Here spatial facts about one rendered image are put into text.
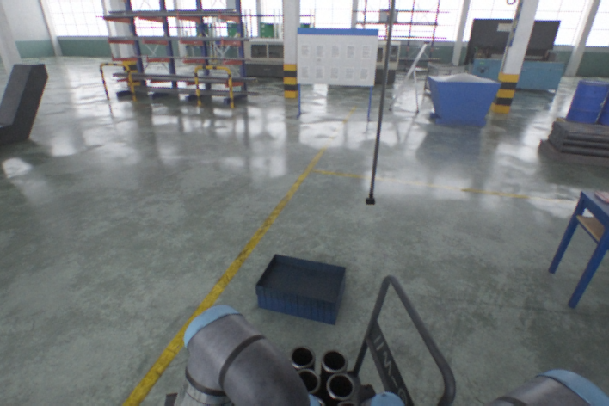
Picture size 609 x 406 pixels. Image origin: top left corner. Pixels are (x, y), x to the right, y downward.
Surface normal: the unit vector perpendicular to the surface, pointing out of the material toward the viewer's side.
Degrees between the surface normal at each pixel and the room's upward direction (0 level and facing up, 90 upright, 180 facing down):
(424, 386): 0
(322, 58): 90
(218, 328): 16
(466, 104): 93
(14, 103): 53
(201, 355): 63
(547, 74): 90
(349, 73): 90
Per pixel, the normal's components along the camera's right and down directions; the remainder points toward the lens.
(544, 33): -0.33, 0.42
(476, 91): -0.11, 0.51
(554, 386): -0.14, -0.98
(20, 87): -0.22, -0.18
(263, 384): 0.18, -0.33
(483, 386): 0.01, -0.88
